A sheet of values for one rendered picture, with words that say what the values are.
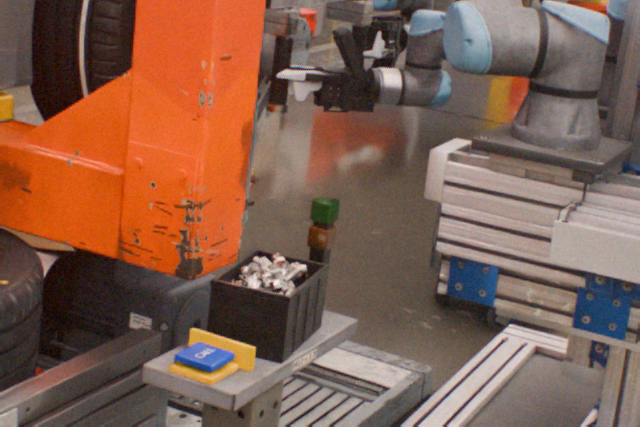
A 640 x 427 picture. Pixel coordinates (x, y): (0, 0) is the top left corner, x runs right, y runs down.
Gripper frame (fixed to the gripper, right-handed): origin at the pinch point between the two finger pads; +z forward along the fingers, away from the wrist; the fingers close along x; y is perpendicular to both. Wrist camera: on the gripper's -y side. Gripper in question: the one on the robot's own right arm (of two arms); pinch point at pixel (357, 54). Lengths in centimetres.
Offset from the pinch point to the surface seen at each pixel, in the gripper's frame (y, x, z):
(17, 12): 6, -42, 63
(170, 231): -23, 5, 77
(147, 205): -19, 0, 77
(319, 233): -23, 24, 58
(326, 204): -17, 25, 58
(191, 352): -35, 22, 94
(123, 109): -5, -8, 74
